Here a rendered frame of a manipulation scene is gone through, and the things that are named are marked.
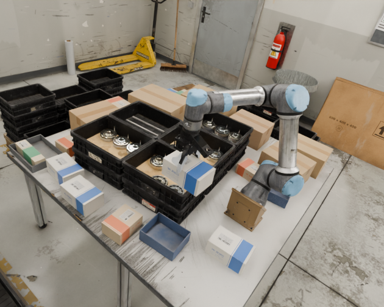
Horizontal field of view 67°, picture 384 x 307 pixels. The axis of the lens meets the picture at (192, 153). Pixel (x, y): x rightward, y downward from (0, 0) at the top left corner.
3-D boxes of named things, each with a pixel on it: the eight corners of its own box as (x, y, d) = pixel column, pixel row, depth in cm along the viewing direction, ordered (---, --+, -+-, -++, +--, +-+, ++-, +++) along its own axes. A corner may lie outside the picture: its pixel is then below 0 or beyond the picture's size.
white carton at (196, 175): (211, 183, 131) (216, 168, 125) (195, 197, 122) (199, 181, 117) (178, 162, 139) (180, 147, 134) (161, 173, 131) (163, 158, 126)
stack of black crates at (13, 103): (45, 122, 305) (38, 82, 279) (61, 134, 292) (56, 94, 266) (5, 136, 278) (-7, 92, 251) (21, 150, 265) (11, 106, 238)
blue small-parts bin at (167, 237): (189, 240, 146) (191, 231, 142) (172, 261, 135) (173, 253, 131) (157, 220, 153) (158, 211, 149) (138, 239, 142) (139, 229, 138)
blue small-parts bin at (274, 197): (291, 195, 186) (294, 187, 182) (284, 209, 175) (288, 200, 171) (262, 181, 193) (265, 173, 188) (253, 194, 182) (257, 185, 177)
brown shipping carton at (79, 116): (106, 118, 226) (105, 99, 217) (124, 130, 216) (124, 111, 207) (71, 130, 206) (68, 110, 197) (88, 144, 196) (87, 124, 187)
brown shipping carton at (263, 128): (268, 140, 237) (274, 123, 227) (256, 150, 221) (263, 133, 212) (237, 125, 249) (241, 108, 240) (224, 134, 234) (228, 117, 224)
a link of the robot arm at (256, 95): (271, 82, 149) (187, 86, 127) (288, 83, 140) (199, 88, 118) (270, 105, 152) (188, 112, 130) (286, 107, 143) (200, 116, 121)
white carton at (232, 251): (250, 257, 143) (255, 247, 138) (240, 275, 134) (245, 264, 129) (216, 236, 150) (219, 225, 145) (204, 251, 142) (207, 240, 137)
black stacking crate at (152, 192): (209, 184, 166) (213, 169, 159) (180, 214, 144) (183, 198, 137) (154, 155, 180) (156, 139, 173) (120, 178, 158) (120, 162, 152)
